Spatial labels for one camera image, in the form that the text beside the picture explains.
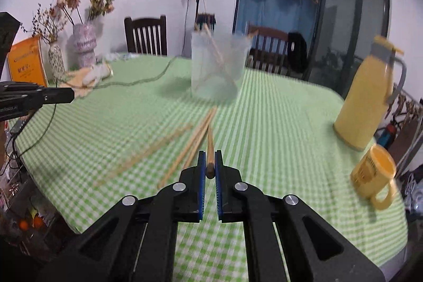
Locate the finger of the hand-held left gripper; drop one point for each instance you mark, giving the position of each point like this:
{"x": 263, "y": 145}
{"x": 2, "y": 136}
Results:
{"x": 56, "y": 94}

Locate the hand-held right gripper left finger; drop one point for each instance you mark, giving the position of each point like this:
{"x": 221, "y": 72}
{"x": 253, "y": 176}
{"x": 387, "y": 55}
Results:
{"x": 201, "y": 196}

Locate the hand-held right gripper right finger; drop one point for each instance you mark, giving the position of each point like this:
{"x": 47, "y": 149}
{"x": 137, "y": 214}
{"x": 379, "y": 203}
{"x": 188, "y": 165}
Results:
{"x": 218, "y": 199}

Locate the pile of wooden chopsticks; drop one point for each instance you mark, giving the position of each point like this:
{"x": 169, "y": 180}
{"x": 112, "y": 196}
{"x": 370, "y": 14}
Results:
{"x": 195, "y": 140}

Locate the clear plastic container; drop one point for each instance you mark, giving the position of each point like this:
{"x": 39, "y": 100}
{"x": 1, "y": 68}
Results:
{"x": 211, "y": 83}

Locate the yellow work glove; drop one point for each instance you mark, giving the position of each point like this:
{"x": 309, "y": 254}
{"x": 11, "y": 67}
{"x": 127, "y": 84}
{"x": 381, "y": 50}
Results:
{"x": 77, "y": 80}

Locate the slim patterned white vase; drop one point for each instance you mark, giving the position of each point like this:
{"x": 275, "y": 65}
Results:
{"x": 56, "y": 62}

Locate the orange book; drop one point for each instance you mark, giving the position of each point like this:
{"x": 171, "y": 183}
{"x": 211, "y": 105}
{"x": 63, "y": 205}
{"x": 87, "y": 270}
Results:
{"x": 28, "y": 60}

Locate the white work glove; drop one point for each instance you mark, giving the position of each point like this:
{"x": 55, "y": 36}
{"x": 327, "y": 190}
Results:
{"x": 99, "y": 72}

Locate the pink textured vase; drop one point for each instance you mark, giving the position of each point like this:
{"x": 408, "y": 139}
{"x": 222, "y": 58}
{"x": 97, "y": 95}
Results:
{"x": 82, "y": 47}

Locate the white cloth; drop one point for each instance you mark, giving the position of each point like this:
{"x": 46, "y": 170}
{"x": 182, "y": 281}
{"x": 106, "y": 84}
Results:
{"x": 117, "y": 56}

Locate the dried flower twigs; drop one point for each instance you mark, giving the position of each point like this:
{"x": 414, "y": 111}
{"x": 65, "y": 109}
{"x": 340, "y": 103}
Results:
{"x": 53, "y": 14}

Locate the green checkered tablecloth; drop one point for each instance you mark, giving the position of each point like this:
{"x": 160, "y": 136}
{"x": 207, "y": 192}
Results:
{"x": 281, "y": 136}

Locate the dark wooden chair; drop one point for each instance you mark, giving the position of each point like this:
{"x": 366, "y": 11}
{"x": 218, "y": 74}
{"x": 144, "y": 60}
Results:
{"x": 145, "y": 22}

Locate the small orange fruit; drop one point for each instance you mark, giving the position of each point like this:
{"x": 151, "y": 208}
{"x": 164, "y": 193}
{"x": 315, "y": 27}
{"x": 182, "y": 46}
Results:
{"x": 38, "y": 222}
{"x": 23, "y": 224}

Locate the yellow mug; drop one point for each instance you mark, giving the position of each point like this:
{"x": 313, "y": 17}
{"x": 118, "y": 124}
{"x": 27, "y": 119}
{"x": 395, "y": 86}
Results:
{"x": 370, "y": 173}

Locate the black jacket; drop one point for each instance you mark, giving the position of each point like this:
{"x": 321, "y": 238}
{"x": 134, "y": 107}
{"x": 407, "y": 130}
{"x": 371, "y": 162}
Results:
{"x": 297, "y": 52}

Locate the brown wooden chair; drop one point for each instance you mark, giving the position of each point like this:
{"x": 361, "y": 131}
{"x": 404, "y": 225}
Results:
{"x": 271, "y": 32}

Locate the yellow thermos jug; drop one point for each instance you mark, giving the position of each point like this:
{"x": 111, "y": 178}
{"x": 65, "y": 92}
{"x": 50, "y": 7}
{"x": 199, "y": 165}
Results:
{"x": 363, "y": 97}

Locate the red and blue bottle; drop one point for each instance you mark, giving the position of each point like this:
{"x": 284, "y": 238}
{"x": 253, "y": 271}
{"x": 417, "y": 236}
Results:
{"x": 387, "y": 135}

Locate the grey plastic bag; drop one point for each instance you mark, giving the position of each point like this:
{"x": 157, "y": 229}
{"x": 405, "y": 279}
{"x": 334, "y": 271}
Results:
{"x": 414, "y": 192}

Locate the metal drying rack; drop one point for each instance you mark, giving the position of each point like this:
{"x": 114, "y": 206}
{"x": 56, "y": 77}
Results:
{"x": 408, "y": 140}

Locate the blue curtain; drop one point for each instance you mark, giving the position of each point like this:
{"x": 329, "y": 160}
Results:
{"x": 271, "y": 7}

